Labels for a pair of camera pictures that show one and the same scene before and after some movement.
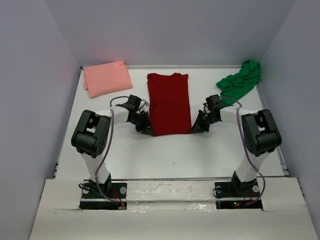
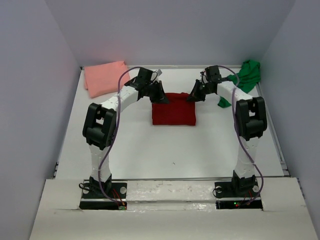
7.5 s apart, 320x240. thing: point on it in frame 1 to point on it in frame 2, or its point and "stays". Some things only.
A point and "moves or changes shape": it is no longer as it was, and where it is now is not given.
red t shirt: [169, 103] moves or changes shape
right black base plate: [237, 195] stays
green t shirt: [236, 85] stays
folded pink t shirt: [103, 79] stays
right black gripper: [198, 127] to [194, 93]
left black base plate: [104, 196] stays
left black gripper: [145, 128] to [161, 98]
